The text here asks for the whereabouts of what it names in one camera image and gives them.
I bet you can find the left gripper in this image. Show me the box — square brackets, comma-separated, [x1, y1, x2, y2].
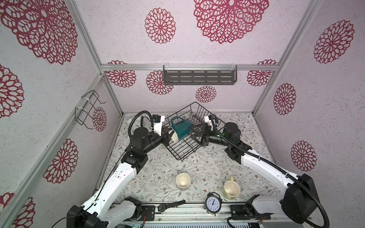
[143, 125, 176, 154]

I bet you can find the dark green mug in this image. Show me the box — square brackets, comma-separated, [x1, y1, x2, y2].
[168, 116, 193, 143]

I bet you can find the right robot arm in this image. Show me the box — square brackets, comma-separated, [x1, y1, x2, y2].
[189, 120, 329, 228]

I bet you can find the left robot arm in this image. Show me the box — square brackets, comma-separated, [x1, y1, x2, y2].
[66, 127, 174, 228]

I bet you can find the cream cup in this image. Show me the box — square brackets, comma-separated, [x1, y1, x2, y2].
[175, 173, 191, 191]

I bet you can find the light green mug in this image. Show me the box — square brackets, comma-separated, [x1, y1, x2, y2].
[222, 176, 240, 200]

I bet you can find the black alarm clock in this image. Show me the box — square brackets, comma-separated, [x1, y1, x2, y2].
[204, 192, 222, 215]

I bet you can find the black wristwatch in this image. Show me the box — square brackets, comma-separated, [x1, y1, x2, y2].
[157, 200, 186, 213]

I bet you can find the black wire dish rack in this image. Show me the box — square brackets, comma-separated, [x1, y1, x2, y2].
[163, 102, 222, 161]

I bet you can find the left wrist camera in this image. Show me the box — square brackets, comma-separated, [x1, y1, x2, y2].
[152, 114, 165, 136]

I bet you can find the grey wall shelf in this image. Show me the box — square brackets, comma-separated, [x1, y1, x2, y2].
[163, 66, 237, 86]

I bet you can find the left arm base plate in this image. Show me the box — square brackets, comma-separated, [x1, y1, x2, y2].
[124, 205, 156, 222]

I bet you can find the black wire wall basket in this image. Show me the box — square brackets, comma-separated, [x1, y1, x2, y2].
[74, 90, 107, 132]

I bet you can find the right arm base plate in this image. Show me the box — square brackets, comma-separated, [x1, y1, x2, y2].
[230, 204, 271, 220]

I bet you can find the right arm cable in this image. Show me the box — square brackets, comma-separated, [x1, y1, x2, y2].
[210, 113, 330, 228]

